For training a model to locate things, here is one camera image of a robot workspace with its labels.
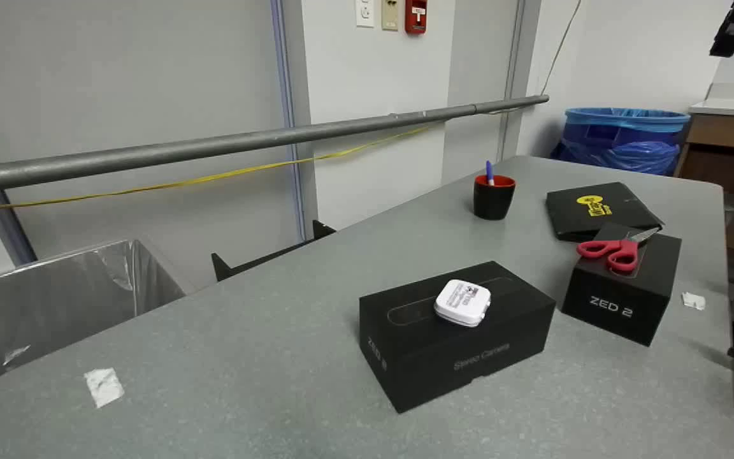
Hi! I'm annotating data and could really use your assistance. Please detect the blue grey wall post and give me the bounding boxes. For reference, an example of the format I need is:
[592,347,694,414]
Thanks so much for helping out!
[267,0,313,246]

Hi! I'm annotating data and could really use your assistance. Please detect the blue bin with blue bag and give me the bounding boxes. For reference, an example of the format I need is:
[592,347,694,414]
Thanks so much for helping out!
[551,104,694,180]

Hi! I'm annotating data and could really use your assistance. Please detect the black mug red inside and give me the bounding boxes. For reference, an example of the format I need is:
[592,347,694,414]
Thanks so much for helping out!
[472,171,517,223]

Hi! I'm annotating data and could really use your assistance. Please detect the beige wall plate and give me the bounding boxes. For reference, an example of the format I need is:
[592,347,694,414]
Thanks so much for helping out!
[379,0,406,33]

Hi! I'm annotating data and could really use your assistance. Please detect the brown wooden cabinet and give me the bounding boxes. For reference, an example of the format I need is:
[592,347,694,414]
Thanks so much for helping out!
[676,99,734,259]

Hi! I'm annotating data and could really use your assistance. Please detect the white power adapter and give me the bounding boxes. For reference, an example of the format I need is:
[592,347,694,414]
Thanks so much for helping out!
[434,279,494,331]

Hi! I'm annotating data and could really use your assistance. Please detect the white light switch plate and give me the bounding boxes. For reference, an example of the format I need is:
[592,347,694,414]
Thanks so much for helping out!
[355,0,379,30]

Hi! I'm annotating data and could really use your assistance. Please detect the black folder with yellow label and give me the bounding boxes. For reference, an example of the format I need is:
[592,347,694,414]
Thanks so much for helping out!
[546,182,666,246]

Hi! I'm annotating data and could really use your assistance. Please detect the red handled scissors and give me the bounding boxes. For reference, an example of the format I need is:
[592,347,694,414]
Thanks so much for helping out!
[574,226,666,279]

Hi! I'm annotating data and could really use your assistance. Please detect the red fire alarm pull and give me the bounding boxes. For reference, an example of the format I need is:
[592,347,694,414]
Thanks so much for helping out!
[402,0,431,39]

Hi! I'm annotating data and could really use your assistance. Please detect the black ZED camera box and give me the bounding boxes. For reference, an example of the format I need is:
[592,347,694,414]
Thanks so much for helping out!
[357,259,557,417]
[560,223,685,349]

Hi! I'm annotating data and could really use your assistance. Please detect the long grey metal rail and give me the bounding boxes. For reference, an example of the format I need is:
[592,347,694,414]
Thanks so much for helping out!
[0,94,551,196]

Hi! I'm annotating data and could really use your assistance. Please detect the thin grey hanging wire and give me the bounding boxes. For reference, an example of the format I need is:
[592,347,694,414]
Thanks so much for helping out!
[540,0,586,103]

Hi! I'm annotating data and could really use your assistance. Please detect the yellow cable along wall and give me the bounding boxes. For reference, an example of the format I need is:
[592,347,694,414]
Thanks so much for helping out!
[0,125,439,219]

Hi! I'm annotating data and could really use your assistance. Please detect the dark grey diagonal bar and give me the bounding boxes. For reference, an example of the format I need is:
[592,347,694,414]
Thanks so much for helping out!
[0,99,41,268]

